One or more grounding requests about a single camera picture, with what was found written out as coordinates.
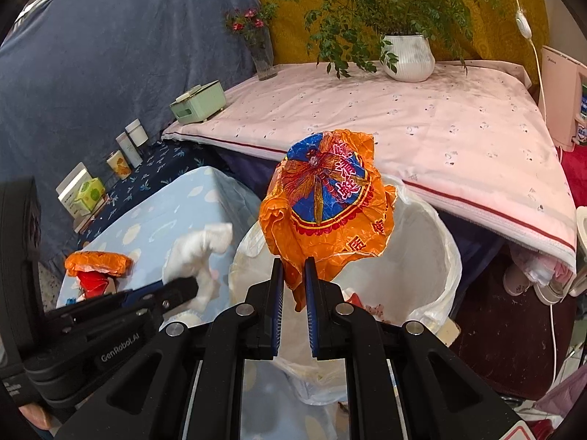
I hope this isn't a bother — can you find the smooth white cloth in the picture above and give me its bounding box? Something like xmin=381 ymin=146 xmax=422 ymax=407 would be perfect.
xmin=163 ymin=222 xmax=234 ymax=313

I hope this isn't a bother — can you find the white bag lined bin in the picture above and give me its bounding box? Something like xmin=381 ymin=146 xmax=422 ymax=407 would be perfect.
xmin=228 ymin=176 xmax=462 ymax=405

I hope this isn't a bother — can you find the pink white cloth bundle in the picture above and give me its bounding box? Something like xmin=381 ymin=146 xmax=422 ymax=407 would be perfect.
xmin=508 ymin=242 xmax=575 ymax=286

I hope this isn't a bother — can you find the white cable with switch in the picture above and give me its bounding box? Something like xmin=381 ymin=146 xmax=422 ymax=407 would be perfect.
xmin=499 ymin=0 xmax=564 ymax=157

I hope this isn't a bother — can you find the white shoe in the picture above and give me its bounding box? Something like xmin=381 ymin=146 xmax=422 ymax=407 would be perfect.
xmin=502 ymin=261 xmax=538 ymax=297
xmin=532 ymin=279 xmax=575 ymax=306

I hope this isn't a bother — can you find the small green box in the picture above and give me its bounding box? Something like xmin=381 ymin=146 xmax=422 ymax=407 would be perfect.
xmin=75 ymin=178 xmax=106 ymax=216

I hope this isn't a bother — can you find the mustard yellow backdrop cloth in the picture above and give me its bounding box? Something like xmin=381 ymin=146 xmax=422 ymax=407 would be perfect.
xmin=241 ymin=0 xmax=551 ymax=89

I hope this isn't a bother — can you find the pink plastic bag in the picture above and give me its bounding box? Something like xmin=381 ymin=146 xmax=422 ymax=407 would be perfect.
xmin=536 ymin=366 xmax=587 ymax=423

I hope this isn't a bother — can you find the navy blue backdrop cloth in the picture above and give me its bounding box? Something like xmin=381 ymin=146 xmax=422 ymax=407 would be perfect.
xmin=0 ymin=0 xmax=276 ymax=276

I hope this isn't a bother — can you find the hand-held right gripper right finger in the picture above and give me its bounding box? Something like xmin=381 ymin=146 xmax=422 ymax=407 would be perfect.
xmin=304 ymin=258 xmax=524 ymax=440

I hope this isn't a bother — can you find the pale green box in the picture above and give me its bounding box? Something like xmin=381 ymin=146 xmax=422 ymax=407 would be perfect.
xmin=169 ymin=80 xmax=227 ymax=125

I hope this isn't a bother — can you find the light blue dotted cloth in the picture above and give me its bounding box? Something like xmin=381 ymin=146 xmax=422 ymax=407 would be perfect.
xmin=55 ymin=165 xmax=350 ymax=440

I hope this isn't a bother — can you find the dark red mat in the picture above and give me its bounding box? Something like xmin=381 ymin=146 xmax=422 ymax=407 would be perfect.
xmin=448 ymin=238 xmax=579 ymax=400

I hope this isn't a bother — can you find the pink white appliance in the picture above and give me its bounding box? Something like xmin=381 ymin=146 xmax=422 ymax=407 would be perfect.
xmin=538 ymin=46 xmax=587 ymax=153

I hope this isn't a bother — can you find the green plant in white pot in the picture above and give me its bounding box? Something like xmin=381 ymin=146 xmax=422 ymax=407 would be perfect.
xmin=263 ymin=0 xmax=505 ymax=84

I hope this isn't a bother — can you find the orange blue printed wrapper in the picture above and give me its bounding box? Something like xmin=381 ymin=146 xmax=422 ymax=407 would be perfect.
xmin=259 ymin=131 xmax=396 ymax=312

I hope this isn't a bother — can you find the pink printed blanket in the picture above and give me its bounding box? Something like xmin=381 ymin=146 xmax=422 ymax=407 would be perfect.
xmin=160 ymin=59 xmax=579 ymax=272

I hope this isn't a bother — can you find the wooden stand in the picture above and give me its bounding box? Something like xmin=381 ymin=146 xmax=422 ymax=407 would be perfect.
xmin=72 ymin=202 xmax=112 ymax=235

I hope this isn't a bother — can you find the plain orange wrapper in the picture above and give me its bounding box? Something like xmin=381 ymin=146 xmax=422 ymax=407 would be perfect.
xmin=64 ymin=250 xmax=134 ymax=278

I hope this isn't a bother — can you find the short white canister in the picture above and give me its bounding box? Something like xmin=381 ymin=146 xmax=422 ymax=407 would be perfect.
xmin=125 ymin=119 xmax=149 ymax=146

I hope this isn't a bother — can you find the orange printed tin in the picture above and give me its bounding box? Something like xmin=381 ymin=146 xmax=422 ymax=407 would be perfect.
xmin=106 ymin=150 xmax=133 ymax=181

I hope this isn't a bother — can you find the pink printed paper scrap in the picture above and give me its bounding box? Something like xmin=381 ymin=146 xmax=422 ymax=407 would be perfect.
xmin=344 ymin=288 xmax=387 ymax=322

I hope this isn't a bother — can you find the white cardboard box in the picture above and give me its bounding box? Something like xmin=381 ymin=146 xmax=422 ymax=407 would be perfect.
xmin=57 ymin=162 xmax=92 ymax=216

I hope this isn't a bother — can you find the thin white floor cable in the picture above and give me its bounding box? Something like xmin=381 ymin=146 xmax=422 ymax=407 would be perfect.
xmin=547 ymin=301 xmax=570 ymax=386

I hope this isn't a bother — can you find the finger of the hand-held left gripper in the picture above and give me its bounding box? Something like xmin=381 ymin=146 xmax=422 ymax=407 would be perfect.
xmin=43 ymin=276 xmax=199 ymax=327
xmin=62 ymin=300 xmax=193 ymax=355

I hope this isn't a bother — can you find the glass vase with pink flowers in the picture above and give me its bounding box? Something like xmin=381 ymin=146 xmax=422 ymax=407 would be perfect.
xmin=224 ymin=7 xmax=280 ymax=82

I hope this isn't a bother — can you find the tall grey white canister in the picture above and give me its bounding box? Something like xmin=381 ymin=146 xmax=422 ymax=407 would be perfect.
xmin=114 ymin=132 xmax=144 ymax=168

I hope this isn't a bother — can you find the red cloth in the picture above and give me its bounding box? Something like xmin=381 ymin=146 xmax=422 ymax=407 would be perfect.
xmin=561 ymin=147 xmax=587 ymax=203

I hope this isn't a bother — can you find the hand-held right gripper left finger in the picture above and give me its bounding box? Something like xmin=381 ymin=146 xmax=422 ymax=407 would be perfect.
xmin=55 ymin=259 xmax=285 ymax=440

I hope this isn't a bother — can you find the dark blue printed cloth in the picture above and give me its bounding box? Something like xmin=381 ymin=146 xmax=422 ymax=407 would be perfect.
xmin=76 ymin=140 xmax=222 ymax=249

